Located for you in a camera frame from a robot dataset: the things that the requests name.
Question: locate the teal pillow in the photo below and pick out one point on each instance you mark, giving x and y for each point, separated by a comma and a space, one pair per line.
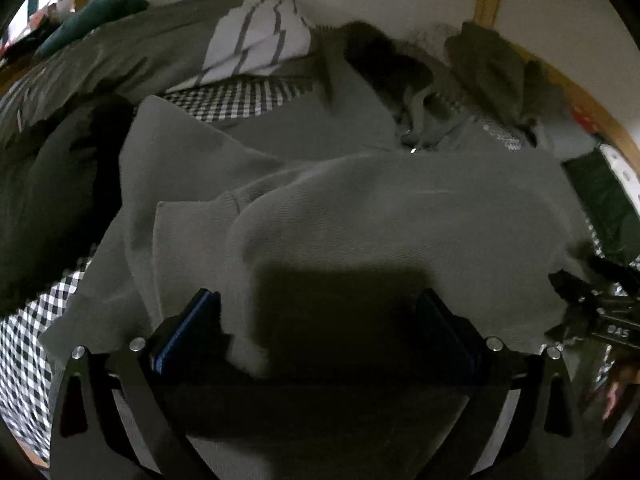
95, 17

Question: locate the grey hoodie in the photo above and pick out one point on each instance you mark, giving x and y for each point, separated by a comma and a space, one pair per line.
380, 210

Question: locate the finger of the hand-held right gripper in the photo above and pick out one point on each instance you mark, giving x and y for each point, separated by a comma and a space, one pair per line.
572, 290
575, 330

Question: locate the white striped pillow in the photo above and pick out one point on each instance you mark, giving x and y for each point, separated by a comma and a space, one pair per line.
255, 35

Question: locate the grey duvet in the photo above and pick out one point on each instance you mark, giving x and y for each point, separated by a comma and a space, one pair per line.
150, 42

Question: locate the person's right hand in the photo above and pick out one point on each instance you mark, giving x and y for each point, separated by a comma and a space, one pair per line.
622, 385

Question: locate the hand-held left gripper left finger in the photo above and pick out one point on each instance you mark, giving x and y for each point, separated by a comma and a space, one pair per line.
180, 332

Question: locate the checkered bed sheet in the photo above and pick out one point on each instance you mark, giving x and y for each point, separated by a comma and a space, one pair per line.
30, 360

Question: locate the dark green box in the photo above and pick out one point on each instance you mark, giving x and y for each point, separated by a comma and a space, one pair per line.
605, 205

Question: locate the black cloth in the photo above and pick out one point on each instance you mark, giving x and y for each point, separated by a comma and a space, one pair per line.
55, 195

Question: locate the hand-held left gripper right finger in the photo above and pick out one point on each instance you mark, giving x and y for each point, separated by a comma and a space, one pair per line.
445, 332

